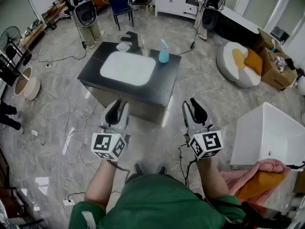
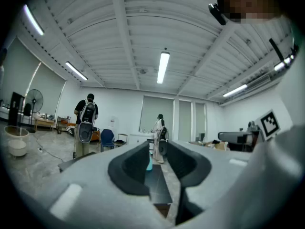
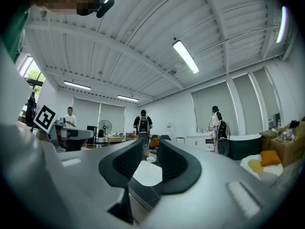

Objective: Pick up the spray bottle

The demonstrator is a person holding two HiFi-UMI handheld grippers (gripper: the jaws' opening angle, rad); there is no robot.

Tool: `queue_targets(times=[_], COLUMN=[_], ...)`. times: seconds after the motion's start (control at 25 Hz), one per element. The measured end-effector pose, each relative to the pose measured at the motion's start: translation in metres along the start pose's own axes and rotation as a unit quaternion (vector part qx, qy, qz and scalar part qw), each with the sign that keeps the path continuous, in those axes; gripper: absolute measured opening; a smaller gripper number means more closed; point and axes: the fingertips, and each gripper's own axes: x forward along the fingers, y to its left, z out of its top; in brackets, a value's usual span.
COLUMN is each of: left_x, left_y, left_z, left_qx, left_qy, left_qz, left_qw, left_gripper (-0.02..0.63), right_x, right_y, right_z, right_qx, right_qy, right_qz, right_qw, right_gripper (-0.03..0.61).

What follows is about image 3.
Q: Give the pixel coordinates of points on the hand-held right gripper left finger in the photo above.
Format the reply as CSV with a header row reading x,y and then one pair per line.
x,y
95,175

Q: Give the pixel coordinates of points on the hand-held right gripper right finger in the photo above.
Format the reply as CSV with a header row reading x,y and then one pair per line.
x,y
209,187

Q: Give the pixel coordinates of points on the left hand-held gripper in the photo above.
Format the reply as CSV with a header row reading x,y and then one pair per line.
x,y
45,118

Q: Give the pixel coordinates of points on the black cabinet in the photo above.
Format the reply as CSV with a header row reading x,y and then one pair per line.
x,y
91,133

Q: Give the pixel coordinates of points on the grey roller blind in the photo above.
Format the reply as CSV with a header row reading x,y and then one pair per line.
x,y
202,106
245,101
267,94
85,113
114,114

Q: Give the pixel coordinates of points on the wooden table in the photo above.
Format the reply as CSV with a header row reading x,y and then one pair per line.
x,y
115,138

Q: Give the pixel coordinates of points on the white vanity cabinet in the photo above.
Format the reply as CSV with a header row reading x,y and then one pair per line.
x,y
200,143

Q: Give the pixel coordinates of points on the metal shelf rack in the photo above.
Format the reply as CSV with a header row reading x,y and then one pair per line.
x,y
130,136

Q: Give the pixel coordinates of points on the round white yellow floor cushion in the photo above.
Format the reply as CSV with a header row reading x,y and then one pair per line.
x,y
252,164

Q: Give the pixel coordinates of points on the white sink basin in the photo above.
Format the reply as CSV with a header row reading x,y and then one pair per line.
x,y
147,173

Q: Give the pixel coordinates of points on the black countertop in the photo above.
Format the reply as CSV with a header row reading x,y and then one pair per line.
x,y
145,197

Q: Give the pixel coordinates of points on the wooden stool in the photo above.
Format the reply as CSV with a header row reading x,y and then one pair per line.
x,y
180,138

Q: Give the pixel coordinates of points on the clear soap dish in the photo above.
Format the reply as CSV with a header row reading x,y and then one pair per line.
x,y
151,159

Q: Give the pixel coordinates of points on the black white backpack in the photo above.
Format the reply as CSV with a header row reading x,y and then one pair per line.
x,y
143,124

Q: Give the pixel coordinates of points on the orange pillow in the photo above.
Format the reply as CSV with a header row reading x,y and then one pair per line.
x,y
269,157

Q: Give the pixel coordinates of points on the blue chair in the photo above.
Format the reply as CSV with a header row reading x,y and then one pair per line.
x,y
165,137

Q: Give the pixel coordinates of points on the orange sofa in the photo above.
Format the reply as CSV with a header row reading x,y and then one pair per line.
x,y
155,142

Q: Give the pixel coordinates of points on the white water dispenser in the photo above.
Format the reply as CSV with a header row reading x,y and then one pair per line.
x,y
169,128

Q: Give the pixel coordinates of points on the glass window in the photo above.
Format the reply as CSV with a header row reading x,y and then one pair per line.
x,y
33,75

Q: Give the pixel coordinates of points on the large cardboard box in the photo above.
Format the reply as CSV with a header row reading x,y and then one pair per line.
x,y
289,149

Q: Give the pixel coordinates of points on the person's green shirt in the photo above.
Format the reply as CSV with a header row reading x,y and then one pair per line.
x,y
14,32

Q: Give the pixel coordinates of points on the black pedestal fan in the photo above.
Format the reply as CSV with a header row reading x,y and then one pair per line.
x,y
104,126

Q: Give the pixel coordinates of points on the black head-mounted camera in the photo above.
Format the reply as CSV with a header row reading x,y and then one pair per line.
x,y
106,6

